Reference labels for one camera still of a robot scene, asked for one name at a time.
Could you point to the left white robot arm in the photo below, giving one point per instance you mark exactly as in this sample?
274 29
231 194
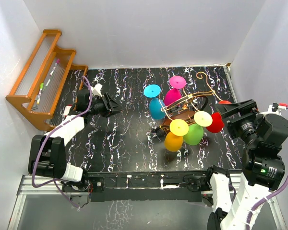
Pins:
47 159

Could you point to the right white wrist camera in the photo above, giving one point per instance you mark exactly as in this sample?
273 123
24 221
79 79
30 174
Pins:
276 108

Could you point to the green capped marker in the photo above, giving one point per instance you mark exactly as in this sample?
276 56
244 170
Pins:
40 92

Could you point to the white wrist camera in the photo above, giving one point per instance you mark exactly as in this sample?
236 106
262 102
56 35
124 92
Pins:
276 108
96 90

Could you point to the wooden tiered shelf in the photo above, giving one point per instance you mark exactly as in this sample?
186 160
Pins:
23 94

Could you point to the magenta wine glass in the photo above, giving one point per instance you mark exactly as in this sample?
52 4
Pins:
177 83

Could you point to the blue wine glass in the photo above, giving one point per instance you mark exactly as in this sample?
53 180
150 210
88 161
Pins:
153 91

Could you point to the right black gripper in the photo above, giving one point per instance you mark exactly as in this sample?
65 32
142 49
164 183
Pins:
246 109

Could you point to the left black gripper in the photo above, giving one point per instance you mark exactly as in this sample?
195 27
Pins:
114 108

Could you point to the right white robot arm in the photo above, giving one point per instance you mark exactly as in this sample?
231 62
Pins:
263 134

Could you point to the green wine glass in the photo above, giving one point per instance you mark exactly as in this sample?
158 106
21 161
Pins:
196 131

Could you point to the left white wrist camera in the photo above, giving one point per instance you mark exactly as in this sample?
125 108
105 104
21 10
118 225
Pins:
96 90

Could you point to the purple capped marker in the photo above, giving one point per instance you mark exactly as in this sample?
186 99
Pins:
53 69

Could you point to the gold wire wine glass rack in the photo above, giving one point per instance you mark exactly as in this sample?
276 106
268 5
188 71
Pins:
185 108

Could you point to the red wine glass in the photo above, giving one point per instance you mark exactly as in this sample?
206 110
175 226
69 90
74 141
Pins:
217 123

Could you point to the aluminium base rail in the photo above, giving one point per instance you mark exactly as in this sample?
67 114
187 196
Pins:
105 186

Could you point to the orange yellow wine glass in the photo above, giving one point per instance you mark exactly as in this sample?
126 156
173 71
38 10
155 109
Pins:
174 139

